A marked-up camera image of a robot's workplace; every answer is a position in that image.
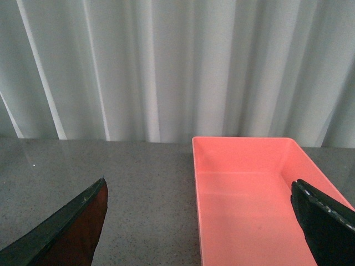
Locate pink plastic tray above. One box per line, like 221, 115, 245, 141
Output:
192, 137, 349, 265

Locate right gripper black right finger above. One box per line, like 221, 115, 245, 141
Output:
291, 179, 354, 265

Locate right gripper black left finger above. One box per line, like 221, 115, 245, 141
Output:
1, 178, 108, 265

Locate white pleated curtain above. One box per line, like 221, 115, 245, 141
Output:
1, 1, 354, 147

